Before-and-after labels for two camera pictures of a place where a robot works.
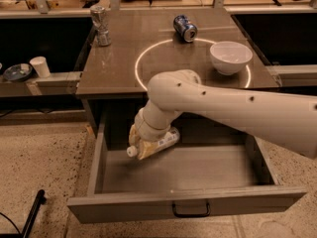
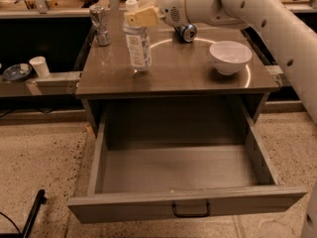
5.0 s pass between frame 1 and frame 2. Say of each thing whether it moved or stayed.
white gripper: moved
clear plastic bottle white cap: moved
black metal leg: stayed
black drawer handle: stayed
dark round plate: stayed
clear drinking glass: stayed
